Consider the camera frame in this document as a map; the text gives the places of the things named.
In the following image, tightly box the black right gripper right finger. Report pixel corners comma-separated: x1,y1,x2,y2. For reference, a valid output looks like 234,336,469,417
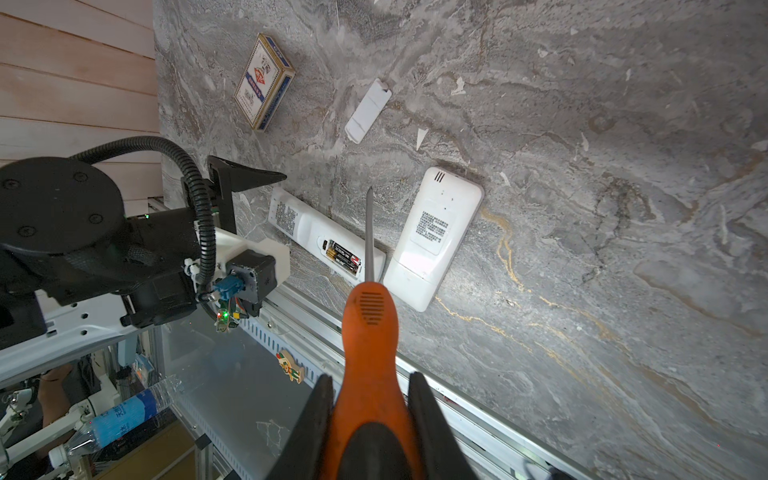
408,372,478,480

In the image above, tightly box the white battery cover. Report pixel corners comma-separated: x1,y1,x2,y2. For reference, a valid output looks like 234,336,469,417
345,79,392,144

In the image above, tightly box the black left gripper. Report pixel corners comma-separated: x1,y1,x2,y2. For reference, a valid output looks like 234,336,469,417
120,155,287,327

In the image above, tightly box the plastic water bottle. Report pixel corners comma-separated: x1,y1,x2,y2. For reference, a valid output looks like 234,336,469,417
64,376,182,459

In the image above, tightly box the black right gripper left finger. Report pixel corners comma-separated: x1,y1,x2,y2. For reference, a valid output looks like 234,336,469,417
266,374,334,480

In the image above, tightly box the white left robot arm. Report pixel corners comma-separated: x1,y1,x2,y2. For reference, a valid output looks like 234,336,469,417
1,157,290,386

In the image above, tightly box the small colourful charm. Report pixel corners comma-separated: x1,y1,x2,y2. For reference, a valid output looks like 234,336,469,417
276,350,305,384

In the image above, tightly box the orange black screwdriver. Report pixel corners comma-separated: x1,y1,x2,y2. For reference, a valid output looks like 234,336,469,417
320,189,424,479

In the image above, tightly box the white slim remote control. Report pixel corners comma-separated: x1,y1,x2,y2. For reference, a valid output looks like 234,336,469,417
268,187,386,285

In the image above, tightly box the playing card box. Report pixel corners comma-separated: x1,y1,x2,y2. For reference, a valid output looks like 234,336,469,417
234,33,296,131

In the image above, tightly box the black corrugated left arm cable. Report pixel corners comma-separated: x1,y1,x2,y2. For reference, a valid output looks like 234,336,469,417
68,135,217,289

